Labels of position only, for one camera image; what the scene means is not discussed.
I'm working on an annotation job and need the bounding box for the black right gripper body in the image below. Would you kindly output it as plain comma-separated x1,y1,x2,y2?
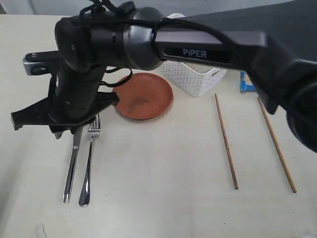
11,92,119,134

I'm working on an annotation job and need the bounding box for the silver metal fork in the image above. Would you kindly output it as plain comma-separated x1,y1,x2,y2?
78,114,101,207

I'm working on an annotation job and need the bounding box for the silver table knife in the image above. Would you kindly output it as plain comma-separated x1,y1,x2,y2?
63,127,83,203

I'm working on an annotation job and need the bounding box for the brown round plate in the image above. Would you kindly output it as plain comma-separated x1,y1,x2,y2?
113,72,173,120

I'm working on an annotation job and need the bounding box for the blue chips snack bag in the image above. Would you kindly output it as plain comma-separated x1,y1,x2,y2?
240,71,255,92

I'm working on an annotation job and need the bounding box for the wooden chopstick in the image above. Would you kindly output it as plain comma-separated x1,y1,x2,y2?
214,93,239,190
257,97,297,193

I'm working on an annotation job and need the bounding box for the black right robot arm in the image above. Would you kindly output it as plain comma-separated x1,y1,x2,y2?
11,0,317,151

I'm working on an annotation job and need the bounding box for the white perforated plastic basket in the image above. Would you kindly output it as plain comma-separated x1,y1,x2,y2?
157,12,227,98

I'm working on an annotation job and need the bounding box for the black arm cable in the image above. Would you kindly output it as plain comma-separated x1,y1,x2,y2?
79,0,238,88

